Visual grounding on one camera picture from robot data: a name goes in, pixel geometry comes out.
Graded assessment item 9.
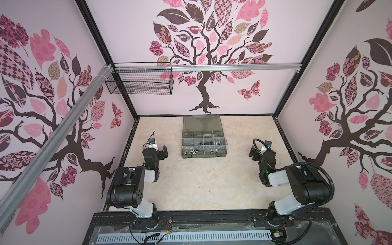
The black corrugated cable conduit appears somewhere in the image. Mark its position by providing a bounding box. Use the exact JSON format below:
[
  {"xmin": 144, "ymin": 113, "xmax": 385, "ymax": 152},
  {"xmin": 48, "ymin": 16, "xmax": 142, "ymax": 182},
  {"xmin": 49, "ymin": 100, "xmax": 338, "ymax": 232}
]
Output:
[{"xmin": 253, "ymin": 138, "xmax": 335, "ymax": 209}]

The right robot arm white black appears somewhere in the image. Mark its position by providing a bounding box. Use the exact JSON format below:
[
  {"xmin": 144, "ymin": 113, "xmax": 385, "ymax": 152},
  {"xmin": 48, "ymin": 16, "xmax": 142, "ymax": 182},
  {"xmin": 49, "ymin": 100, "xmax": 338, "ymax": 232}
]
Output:
[{"xmin": 249, "ymin": 146, "xmax": 335, "ymax": 226}]

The black wire mesh basket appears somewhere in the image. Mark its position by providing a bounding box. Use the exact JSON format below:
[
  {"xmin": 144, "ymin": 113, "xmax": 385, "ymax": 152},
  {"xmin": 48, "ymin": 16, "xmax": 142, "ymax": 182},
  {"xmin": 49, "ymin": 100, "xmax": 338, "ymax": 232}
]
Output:
[{"xmin": 105, "ymin": 61, "xmax": 174, "ymax": 96}]

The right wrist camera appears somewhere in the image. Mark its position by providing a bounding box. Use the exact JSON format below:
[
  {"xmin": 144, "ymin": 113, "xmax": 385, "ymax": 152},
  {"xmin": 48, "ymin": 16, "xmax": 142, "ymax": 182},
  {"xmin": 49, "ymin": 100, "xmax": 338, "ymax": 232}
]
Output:
[{"xmin": 262, "ymin": 140, "xmax": 272, "ymax": 152}]

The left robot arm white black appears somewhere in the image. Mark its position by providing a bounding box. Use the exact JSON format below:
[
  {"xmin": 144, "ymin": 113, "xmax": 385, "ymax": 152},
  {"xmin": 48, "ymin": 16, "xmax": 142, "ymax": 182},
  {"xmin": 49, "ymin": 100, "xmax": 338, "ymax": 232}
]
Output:
[{"xmin": 106, "ymin": 146, "xmax": 168, "ymax": 228}]

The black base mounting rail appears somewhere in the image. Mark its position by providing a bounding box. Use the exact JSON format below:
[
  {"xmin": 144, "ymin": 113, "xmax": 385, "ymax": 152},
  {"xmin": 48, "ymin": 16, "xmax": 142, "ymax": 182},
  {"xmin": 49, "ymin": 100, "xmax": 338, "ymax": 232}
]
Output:
[{"xmin": 88, "ymin": 208, "xmax": 336, "ymax": 231}]

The aluminium rail back wall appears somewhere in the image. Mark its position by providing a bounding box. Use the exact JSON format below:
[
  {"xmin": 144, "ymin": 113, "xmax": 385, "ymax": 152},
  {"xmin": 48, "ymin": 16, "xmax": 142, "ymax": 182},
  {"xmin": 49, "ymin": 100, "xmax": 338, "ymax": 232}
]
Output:
[{"xmin": 115, "ymin": 63, "xmax": 302, "ymax": 72}]

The aluminium rail wall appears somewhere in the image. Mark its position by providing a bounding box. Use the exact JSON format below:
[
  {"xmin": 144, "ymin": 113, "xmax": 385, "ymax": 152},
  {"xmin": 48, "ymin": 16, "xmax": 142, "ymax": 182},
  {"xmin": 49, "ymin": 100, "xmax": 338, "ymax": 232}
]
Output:
[
  {"xmin": 115, "ymin": 63, "xmax": 302, "ymax": 72},
  {"xmin": 1, "ymin": 64, "xmax": 113, "ymax": 229}
]

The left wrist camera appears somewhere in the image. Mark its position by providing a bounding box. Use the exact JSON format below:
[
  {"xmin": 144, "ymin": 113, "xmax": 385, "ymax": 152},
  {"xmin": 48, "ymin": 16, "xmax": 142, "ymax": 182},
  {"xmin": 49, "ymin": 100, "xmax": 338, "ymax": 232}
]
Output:
[{"xmin": 148, "ymin": 138, "xmax": 158, "ymax": 151}]

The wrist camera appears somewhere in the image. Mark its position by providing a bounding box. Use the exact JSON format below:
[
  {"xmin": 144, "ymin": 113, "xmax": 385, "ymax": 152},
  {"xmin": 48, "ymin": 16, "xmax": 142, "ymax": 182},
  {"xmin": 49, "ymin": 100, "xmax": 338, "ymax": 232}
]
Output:
[
  {"xmin": 148, "ymin": 138, "xmax": 158, "ymax": 151},
  {"xmin": 262, "ymin": 140, "xmax": 272, "ymax": 152}
]

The aluminium rail left wall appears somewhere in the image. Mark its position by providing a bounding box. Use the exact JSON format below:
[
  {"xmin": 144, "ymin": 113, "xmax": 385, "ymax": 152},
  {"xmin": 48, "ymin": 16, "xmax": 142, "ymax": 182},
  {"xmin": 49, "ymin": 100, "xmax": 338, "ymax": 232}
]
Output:
[{"xmin": 1, "ymin": 64, "xmax": 113, "ymax": 229}]

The black socket screw pair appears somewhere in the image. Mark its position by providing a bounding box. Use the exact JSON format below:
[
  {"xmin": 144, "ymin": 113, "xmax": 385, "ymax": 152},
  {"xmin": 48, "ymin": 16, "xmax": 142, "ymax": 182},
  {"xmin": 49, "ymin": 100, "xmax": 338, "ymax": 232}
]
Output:
[{"xmin": 199, "ymin": 141, "xmax": 214, "ymax": 146}]

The white slotted cable duct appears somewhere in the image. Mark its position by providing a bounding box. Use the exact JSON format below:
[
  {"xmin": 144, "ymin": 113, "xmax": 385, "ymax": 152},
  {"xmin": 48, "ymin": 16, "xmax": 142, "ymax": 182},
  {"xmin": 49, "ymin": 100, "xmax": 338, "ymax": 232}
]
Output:
[{"xmin": 96, "ymin": 230, "xmax": 272, "ymax": 245}]

